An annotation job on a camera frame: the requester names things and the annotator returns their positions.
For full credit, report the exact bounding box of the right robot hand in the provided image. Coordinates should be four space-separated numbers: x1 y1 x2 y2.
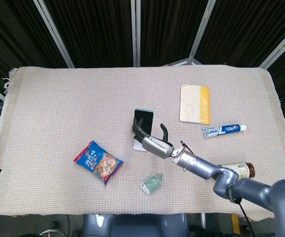
131 117 175 159

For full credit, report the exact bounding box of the black smartphone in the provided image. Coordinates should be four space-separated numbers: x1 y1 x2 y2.
133 108 154 136

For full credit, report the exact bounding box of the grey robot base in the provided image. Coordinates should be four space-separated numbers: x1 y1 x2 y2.
82 213 189 237

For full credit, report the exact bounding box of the white phone stand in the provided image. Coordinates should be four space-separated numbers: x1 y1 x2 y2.
133 134 148 152

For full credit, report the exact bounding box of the small green pouch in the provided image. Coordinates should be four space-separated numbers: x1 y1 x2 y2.
139 172 163 195

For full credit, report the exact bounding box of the white yellow booklet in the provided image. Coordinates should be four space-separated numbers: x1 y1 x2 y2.
179 83 211 124

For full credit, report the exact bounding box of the blue red snack bag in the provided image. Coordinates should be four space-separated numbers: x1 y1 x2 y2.
73 140 124 186

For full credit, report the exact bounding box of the blue white toothpaste tube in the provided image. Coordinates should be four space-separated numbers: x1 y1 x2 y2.
202 124 247 140

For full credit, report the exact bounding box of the brown drink bottle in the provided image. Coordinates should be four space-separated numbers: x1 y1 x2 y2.
212 162 256 180

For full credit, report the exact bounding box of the beige woven tablecloth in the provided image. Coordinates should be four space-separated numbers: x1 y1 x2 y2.
0 64 285 222

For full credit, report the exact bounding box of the black folding screen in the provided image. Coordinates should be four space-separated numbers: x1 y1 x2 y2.
0 0 285 124

